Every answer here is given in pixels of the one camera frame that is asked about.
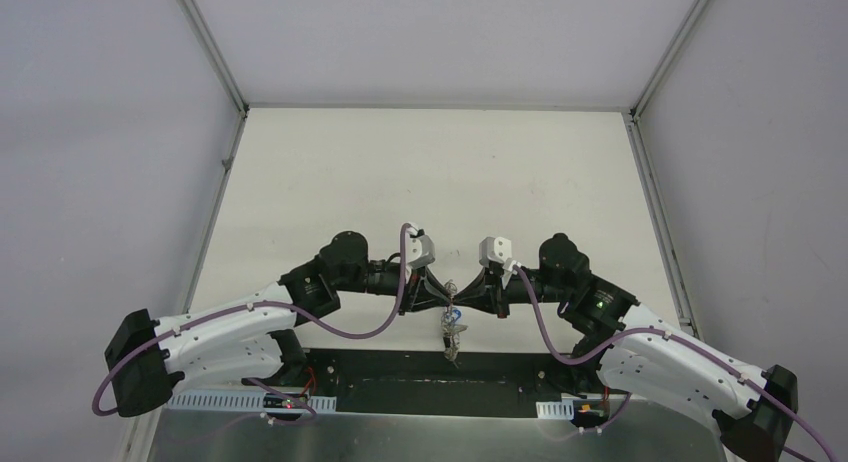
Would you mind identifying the left white cable duct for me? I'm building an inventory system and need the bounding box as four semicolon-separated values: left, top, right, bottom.
165;389;337;414

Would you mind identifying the white cable duct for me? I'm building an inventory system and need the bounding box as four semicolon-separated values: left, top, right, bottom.
535;400;575;421
165;389;337;414

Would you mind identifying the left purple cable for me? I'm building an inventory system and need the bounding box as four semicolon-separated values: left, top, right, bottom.
91;223;425;419

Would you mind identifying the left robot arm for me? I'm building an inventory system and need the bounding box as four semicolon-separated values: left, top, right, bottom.
92;223;435;418

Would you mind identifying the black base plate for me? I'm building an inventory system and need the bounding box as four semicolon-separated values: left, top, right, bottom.
263;349;606;418

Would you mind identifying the round metal keyring disc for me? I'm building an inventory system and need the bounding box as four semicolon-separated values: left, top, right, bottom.
441;279;467;367

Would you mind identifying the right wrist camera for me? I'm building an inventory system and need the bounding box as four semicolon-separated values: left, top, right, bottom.
478;236;517;273

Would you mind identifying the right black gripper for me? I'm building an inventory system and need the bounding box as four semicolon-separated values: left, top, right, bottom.
452;264;570;320

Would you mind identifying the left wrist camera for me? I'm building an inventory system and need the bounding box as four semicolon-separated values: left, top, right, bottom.
402;223;436;271

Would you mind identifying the right white cable duct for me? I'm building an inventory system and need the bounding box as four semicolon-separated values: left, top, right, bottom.
535;400;575;421

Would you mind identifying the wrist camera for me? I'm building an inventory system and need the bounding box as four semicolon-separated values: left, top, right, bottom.
402;223;436;271
478;236;517;273

